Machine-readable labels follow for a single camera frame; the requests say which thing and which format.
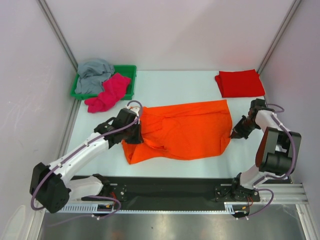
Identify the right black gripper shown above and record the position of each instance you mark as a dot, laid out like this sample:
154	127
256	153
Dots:
243	127

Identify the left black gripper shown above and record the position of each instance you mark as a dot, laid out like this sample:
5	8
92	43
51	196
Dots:
138	139

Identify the orange t-shirt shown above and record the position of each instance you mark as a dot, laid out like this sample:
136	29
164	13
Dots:
184	132

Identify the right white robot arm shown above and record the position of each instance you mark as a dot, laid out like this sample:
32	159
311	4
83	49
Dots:
277	153

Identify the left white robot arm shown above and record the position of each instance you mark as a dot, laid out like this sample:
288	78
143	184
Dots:
53	186

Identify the magenta t-shirt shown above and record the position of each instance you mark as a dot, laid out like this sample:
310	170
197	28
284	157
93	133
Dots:
106	99

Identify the folded red t-shirt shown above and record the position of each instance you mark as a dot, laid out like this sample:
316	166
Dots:
239	84

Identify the green plastic bin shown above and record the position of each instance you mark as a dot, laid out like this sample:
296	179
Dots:
125	74

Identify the grey t-shirt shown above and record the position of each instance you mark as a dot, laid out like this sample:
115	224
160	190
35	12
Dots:
91	76

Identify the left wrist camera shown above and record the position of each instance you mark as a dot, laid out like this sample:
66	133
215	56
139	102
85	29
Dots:
134	109

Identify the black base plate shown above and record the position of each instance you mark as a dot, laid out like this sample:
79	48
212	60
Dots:
185	194

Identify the aluminium frame rail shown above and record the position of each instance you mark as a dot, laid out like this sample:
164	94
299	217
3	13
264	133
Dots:
283	194

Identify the aluminium corner post right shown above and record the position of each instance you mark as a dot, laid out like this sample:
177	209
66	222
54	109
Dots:
279	34

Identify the aluminium corner post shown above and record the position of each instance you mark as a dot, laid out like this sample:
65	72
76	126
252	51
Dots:
49	16
279	34

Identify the aluminium corner post left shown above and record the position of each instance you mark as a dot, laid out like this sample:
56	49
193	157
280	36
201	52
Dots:
49	16

